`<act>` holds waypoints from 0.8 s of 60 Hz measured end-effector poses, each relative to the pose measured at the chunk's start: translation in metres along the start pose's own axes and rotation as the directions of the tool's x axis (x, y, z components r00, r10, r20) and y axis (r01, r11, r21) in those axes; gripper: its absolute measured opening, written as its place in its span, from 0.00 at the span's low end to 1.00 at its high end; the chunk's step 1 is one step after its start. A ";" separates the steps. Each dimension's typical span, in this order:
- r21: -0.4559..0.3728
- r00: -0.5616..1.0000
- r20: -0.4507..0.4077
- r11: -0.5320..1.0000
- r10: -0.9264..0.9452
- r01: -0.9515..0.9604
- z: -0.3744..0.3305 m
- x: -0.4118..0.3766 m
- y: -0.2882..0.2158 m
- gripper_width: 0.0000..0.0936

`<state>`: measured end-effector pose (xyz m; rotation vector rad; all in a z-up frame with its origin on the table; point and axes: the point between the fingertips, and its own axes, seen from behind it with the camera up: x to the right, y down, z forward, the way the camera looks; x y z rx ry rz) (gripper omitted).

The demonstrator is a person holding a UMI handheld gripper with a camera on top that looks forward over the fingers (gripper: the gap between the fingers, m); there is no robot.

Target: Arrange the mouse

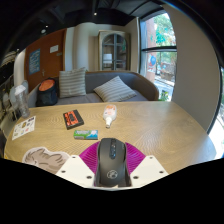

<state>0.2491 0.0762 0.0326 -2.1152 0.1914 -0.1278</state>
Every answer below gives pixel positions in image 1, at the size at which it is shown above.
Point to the black and orange backpack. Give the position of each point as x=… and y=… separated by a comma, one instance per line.
x=47, y=93

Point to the brown wooden door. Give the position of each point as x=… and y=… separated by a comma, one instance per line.
x=50, y=65

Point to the black framed window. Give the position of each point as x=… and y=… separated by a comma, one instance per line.
x=159, y=50

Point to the clear shaker bottle white lid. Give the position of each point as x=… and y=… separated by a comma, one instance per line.
x=22, y=103

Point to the small white sign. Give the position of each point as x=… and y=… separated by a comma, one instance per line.
x=54, y=49

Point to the striped square cushion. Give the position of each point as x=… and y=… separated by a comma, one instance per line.
x=72, y=82
x=115, y=89

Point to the arched glass-door cabinet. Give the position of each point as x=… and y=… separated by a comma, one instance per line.
x=114, y=50

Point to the black and orange box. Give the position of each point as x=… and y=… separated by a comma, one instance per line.
x=73, y=119

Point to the white sticker sheet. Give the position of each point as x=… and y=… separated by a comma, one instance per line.
x=24, y=127

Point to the blue poster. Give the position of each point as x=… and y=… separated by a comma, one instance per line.
x=34, y=61

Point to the green and white pack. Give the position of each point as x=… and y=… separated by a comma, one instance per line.
x=85, y=134

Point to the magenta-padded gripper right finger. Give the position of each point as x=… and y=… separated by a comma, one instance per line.
x=148, y=168

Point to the grey curved sofa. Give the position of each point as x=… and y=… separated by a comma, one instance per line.
x=140, y=85

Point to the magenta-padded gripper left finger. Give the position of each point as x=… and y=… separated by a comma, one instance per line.
x=75, y=168

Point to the beige cat-shaped mouse pad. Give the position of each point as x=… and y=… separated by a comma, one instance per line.
x=43, y=158

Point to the black computer mouse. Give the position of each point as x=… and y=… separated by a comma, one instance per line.
x=112, y=160

